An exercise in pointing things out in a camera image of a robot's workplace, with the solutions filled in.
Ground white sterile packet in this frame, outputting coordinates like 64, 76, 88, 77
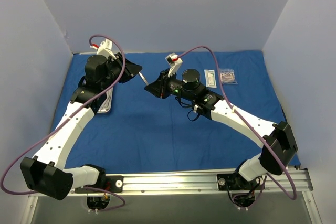
204, 69, 217, 88

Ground metal surgical instrument tray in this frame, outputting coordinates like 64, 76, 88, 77
97, 88, 113, 114

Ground suture packets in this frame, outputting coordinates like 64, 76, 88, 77
219, 68, 237, 84

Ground blue surgical drape cloth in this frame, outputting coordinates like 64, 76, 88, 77
66, 50, 284, 174

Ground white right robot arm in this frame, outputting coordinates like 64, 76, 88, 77
145, 69, 298, 189

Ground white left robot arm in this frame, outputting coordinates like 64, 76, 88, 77
20, 53, 142, 200

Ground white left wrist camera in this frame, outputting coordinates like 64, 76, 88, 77
90, 39, 116, 61

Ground thin black cable loop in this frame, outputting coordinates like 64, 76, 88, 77
187, 108, 202, 122

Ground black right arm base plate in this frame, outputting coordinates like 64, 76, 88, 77
216, 173, 263, 191

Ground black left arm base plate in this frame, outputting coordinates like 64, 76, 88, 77
85, 175, 124, 193

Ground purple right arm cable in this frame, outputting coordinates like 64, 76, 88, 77
170, 46, 297, 208

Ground aluminium front rail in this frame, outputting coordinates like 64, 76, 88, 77
37, 167, 313, 200

